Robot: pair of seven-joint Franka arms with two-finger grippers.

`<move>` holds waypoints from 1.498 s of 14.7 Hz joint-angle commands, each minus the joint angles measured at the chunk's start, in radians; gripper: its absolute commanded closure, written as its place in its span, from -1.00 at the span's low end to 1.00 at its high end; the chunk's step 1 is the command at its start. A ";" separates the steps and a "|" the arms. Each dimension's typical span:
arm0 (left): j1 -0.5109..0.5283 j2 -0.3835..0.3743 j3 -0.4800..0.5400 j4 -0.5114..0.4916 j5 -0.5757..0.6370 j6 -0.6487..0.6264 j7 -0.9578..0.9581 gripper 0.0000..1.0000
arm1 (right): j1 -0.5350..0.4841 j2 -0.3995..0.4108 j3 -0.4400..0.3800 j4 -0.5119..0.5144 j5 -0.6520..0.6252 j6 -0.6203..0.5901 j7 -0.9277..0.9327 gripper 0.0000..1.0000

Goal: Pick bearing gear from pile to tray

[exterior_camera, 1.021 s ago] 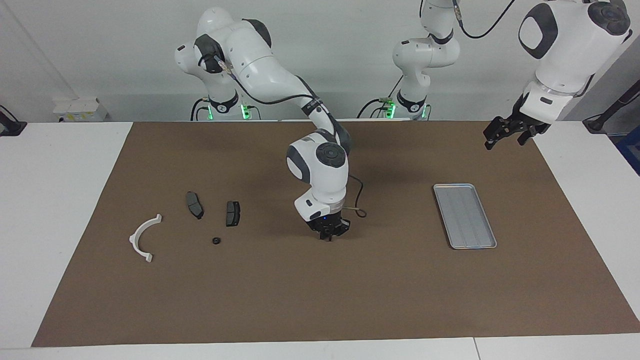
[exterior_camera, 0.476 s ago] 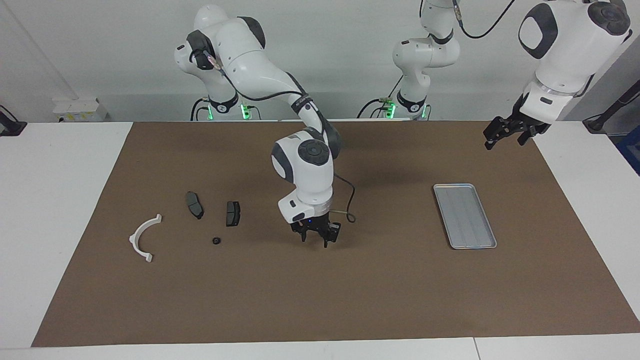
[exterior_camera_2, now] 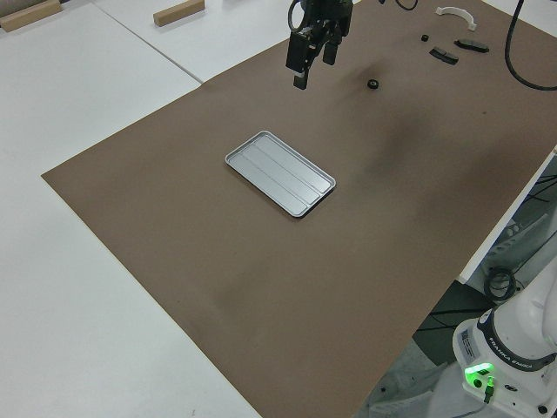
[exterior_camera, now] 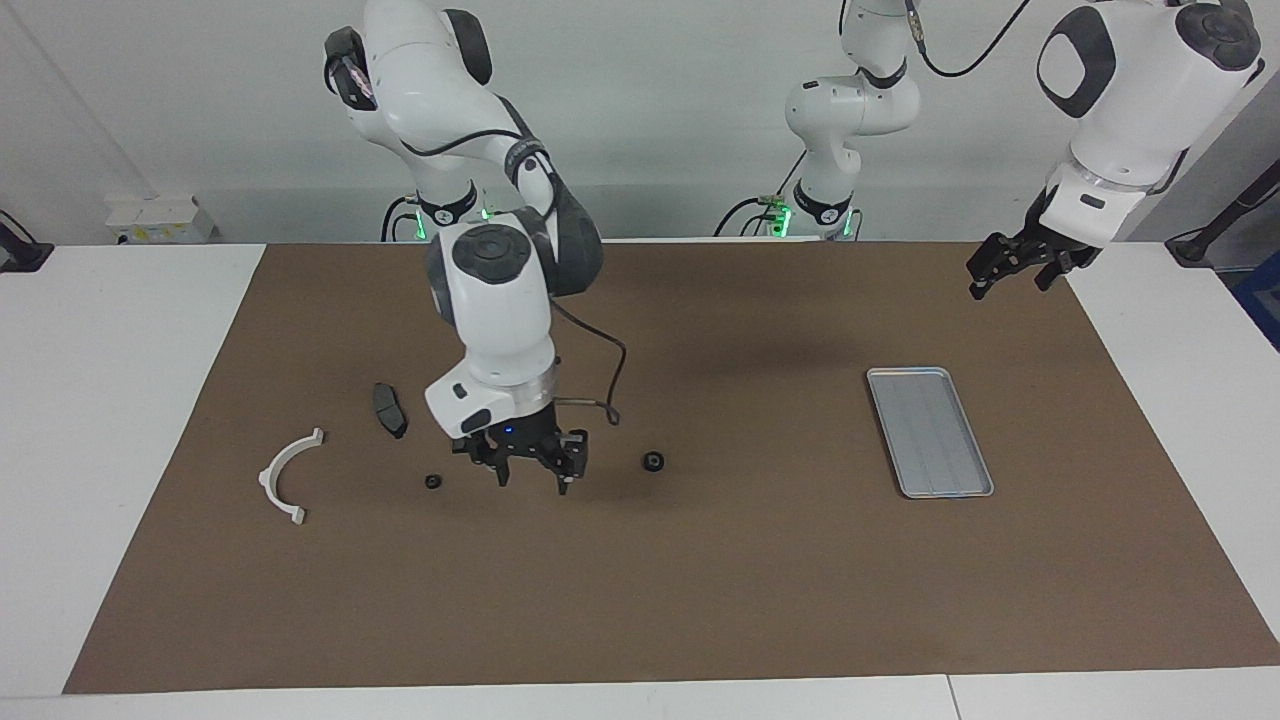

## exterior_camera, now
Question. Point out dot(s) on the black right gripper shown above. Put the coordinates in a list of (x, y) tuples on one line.
[(525, 440)]

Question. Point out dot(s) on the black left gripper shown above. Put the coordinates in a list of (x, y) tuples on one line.
[(1045, 245)]

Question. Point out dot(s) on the large black bearing gear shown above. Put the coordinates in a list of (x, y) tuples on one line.
[(653, 461)]

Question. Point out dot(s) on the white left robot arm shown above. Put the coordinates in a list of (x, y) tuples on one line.
[(1140, 90)]

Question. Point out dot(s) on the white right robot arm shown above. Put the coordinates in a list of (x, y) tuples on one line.
[(500, 310)]

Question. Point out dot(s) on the silver metal tray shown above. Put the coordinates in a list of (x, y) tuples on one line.
[(930, 432)]

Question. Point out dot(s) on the long dark brake pad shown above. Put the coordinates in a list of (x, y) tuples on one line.
[(389, 410)]

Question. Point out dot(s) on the brown table mat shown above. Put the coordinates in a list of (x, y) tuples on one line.
[(640, 600)]

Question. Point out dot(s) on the black stand with pole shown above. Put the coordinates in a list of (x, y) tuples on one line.
[(1195, 245)]

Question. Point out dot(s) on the blue box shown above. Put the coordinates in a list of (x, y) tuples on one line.
[(1262, 310)]

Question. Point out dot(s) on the white socket box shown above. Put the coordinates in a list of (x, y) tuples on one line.
[(160, 215)]

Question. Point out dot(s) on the black table clamp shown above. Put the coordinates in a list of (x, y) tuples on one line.
[(20, 255)]

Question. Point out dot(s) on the white curved plastic bracket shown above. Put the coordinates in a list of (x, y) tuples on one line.
[(270, 490)]

